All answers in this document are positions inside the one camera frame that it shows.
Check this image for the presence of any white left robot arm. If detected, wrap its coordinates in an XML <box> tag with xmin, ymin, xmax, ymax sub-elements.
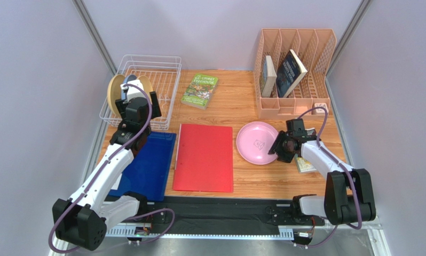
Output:
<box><xmin>49</xmin><ymin>91</ymin><xmax>161</xmax><ymax>253</ymax></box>

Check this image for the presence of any penguin classics garden book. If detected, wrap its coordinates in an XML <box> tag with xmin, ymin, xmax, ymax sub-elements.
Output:
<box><xmin>295</xmin><ymin>155</ymin><xmax>317</xmax><ymax>173</ymax></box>

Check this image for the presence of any yellow plate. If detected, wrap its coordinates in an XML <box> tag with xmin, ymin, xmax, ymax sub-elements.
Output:
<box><xmin>106</xmin><ymin>74</ymin><xmax>125</xmax><ymax>116</ymax></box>

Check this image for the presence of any blue plate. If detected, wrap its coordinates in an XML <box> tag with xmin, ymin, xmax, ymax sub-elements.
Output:
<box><xmin>123</xmin><ymin>74</ymin><xmax>137</xmax><ymax>84</ymax></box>

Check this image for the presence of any pink file organizer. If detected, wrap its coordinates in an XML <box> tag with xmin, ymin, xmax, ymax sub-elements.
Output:
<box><xmin>254</xmin><ymin>28</ymin><xmax>337</xmax><ymax>120</ymax></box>

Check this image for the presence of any aluminium rail frame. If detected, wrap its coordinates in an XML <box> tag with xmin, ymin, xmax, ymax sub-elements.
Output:
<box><xmin>50</xmin><ymin>116</ymin><xmax>377</xmax><ymax>251</ymax></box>

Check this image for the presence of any green treehouse book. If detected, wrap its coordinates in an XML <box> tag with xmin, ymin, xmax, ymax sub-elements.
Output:
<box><xmin>181</xmin><ymin>73</ymin><xmax>219</xmax><ymax>110</ymax></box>

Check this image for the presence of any dark blue leaning book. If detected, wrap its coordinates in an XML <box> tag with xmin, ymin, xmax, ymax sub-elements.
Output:
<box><xmin>276</xmin><ymin>49</ymin><xmax>308</xmax><ymax>98</ymax></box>

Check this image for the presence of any black base mat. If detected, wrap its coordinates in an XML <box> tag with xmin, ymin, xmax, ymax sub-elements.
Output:
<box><xmin>138</xmin><ymin>196</ymin><xmax>325</xmax><ymax>235</ymax></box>

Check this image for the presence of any white wire dish rack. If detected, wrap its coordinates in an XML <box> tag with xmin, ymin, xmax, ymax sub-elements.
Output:
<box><xmin>100</xmin><ymin>54</ymin><xmax>182</xmax><ymax>131</ymax></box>

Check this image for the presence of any blue folder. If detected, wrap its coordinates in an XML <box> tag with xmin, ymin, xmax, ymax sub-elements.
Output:
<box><xmin>107</xmin><ymin>132</ymin><xmax>176</xmax><ymax>202</ymax></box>

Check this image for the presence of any orange plate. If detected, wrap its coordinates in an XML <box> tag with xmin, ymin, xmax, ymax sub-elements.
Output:
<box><xmin>138</xmin><ymin>75</ymin><xmax>154</xmax><ymax>95</ymax></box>

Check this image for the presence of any red folder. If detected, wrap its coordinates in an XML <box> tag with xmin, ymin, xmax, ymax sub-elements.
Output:
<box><xmin>173</xmin><ymin>124</ymin><xmax>233</xmax><ymax>193</ymax></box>

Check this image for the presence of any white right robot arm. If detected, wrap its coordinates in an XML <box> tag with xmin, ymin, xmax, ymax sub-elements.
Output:
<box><xmin>268</xmin><ymin>118</ymin><xmax>376</xmax><ymax>229</ymax></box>

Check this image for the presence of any light blue standing book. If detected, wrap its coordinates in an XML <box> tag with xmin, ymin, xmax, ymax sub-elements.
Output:
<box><xmin>259</xmin><ymin>55</ymin><xmax>277</xmax><ymax>98</ymax></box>

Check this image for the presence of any small pink white box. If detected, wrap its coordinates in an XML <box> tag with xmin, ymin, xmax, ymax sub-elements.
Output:
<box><xmin>312</xmin><ymin>102</ymin><xmax>329</xmax><ymax>115</ymax></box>

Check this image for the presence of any pink plate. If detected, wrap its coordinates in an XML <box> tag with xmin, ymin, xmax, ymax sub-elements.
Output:
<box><xmin>236</xmin><ymin>122</ymin><xmax>278</xmax><ymax>165</ymax></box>

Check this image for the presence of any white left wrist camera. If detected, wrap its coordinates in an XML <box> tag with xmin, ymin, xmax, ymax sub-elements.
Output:
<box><xmin>120</xmin><ymin>79</ymin><xmax>145</xmax><ymax>102</ymax></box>

